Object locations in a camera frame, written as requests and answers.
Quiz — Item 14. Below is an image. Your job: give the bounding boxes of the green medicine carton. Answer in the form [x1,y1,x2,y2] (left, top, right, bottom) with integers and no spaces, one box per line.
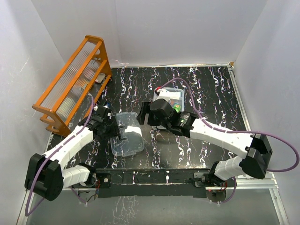
[173,104,181,112]

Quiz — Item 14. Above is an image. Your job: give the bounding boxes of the clear medicine kit box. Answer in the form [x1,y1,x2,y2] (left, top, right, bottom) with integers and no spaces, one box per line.
[153,87,185,112]

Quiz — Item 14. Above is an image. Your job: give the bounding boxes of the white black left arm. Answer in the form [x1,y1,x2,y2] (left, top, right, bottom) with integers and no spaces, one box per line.
[24,105,120,201]

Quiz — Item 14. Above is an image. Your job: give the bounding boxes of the clear kit lid black handle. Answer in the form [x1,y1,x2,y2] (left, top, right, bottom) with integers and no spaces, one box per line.
[110,112,144,157]

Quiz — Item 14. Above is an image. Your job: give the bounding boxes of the blue stapler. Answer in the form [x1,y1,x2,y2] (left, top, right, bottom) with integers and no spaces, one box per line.
[104,102,111,108]

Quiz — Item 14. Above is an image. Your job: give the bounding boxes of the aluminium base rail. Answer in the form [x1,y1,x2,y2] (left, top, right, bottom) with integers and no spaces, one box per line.
[25,169,279,192]

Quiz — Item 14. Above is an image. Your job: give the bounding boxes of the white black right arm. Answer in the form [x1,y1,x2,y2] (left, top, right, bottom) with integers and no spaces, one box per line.
[137,99,272,186]

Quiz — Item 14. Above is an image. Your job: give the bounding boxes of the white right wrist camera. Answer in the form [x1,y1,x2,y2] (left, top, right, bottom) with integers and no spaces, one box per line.
[153,88,183,101]

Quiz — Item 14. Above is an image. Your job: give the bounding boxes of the orange wooden rack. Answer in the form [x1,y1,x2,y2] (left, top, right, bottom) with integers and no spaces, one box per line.
[32,35,112,136]

